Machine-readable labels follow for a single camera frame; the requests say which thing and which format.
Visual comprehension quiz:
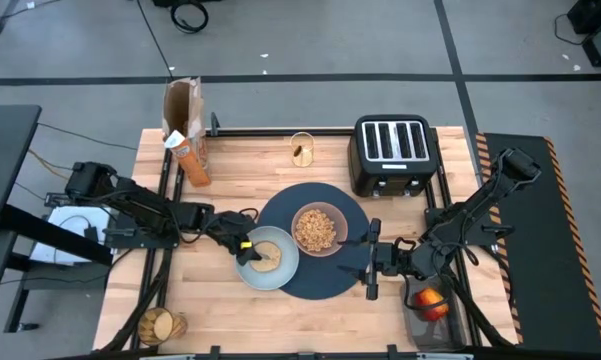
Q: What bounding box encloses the black hazard-striped floor mat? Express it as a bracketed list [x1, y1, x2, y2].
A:
[474, 132, 601, 355]

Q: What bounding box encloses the white paper sheet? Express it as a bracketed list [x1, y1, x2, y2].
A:
[29, 205, 111, 266]

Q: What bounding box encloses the small glass cup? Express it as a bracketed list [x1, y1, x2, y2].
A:
[289, 131, 315, 168]

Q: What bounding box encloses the pink bowl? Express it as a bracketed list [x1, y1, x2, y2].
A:
[290, 201, 350, 258]

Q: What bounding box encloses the light blue plate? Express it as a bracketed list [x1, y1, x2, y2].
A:
[234, 225, 300, 292]

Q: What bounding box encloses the orange pumpkin cereal box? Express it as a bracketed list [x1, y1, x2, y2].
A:
[160, 76, 214, 189]

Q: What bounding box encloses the black four-slot toaster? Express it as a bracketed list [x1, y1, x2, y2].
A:
[347, 114, 440, 198]

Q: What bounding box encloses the amber faceted glass tumbler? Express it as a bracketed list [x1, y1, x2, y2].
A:
[137, 306, 188, 347]

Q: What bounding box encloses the black metal table frame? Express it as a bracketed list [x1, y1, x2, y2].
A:
[99, 112, 519, 360]

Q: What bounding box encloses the black tray with apple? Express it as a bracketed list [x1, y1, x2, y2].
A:
[400, 274, 467, 351]

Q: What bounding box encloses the red apple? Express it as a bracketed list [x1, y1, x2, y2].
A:
[413, 287, 451, 322]

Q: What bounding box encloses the long black floor cable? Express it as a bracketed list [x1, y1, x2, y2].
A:
[136, 0, 176, 81]

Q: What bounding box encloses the black desk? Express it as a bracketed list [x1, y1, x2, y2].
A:
[0, 104, 42, 331]

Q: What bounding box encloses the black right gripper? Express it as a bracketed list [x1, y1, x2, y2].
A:
[337, 218, 416, 301]

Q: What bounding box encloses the coiled black cable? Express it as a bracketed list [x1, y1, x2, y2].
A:
[169, 0, 210, 34]

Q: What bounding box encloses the bagel half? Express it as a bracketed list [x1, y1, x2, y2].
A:
[248, 240, 283, 274]

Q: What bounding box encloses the dark blue round placemat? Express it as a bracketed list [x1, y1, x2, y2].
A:
[257, 181, 372, 301]

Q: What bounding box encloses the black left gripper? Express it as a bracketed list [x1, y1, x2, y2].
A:
[208, 210, 274, 268]

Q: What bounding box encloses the thin black floor cable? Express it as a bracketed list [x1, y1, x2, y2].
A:
[37, 122, 139, 151]

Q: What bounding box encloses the ring-shaped cereal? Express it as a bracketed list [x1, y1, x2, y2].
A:
[294, 208, 338, 253]

